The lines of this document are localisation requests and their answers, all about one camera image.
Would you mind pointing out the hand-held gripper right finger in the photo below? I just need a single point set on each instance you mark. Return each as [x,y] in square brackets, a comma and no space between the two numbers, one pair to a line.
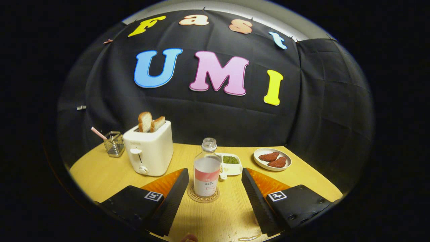
[255,201]

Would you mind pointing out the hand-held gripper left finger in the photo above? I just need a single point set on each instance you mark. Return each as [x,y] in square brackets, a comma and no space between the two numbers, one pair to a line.
[173,201]

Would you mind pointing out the round wooden coaster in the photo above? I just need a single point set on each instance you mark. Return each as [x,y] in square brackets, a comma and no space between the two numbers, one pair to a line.
[191,196]

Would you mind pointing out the clear juice bottle pink label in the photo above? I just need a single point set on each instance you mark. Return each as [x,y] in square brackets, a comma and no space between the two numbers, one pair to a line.
[206,178]

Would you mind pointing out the wooden table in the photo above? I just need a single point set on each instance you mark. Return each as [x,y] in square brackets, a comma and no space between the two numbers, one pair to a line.
[228,208]

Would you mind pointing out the white oval plate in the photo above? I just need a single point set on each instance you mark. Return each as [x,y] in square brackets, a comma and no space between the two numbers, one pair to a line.
[260,163]

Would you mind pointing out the white divided dish with seeds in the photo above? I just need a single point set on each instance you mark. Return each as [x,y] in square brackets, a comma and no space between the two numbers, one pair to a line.
[232,168]

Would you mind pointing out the white toaster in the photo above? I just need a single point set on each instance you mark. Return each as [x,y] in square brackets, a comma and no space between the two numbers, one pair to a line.
[154,151]

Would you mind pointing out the toast bread slice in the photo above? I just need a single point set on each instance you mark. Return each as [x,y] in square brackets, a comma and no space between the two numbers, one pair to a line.
[158,123]
[144,122]

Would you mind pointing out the metal mesh pen holder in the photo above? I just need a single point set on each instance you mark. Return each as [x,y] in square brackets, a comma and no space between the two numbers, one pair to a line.
[114,146]

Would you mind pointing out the pink pen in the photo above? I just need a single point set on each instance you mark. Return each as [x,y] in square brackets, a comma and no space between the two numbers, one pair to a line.
[98,133]

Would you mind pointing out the black backdrop cloth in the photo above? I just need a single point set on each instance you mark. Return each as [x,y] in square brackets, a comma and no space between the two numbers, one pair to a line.
[302,101]

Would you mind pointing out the silver clip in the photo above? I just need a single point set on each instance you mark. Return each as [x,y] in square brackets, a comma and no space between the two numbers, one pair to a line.
[81,107]

